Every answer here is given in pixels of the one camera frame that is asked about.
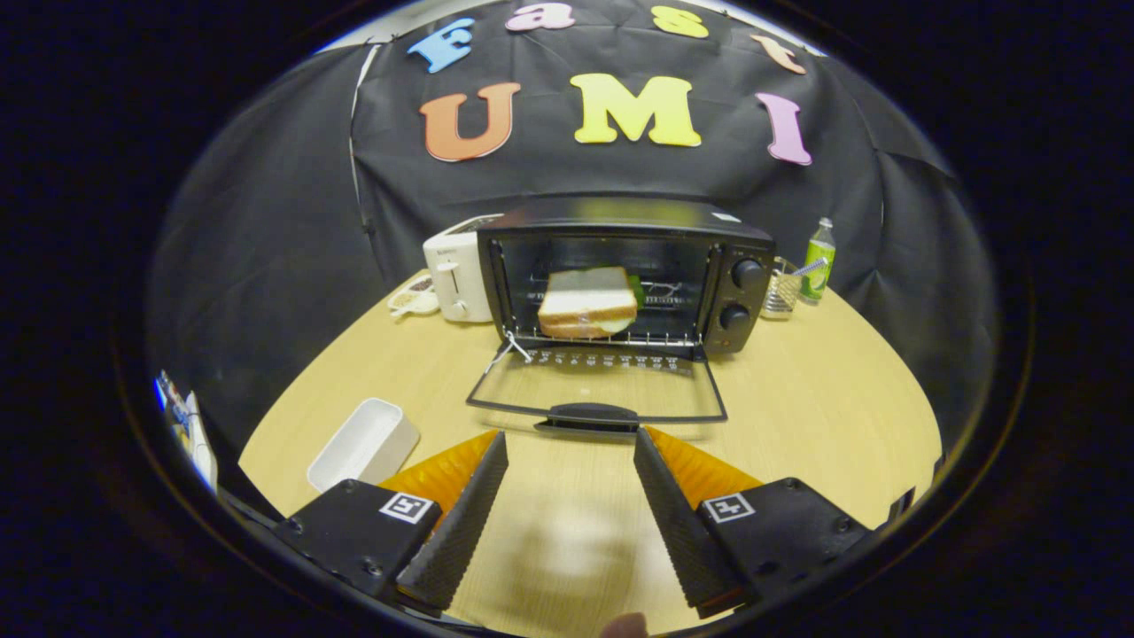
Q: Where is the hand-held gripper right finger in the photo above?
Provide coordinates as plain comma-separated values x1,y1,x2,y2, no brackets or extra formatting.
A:
633,425,878,619

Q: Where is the small white dish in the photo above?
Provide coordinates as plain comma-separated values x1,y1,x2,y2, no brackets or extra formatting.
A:
387,273,440,318

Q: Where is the toast sandwich with lettuce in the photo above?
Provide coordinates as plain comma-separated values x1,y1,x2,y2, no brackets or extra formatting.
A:
537,266,645,340

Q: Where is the black toaster oven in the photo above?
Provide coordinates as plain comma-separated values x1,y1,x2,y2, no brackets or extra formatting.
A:
465,197,777,435

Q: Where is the blue and white packaging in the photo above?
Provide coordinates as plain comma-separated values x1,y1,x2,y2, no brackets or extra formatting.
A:
152,370,219,494

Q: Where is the clear cup with straw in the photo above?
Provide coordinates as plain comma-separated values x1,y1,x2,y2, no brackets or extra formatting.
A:
760,257,829,320

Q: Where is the white rectangular tray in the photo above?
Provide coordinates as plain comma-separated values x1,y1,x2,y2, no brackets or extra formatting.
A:
307,398,421,494

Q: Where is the green label plastic bottle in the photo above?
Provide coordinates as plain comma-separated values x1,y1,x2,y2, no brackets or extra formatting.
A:
800,217,837,306

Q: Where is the white pop-up toaster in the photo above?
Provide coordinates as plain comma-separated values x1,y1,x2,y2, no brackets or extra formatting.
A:
423,213,504,323

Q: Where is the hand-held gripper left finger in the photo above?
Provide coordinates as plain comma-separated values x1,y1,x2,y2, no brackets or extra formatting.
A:
273,431,510,619

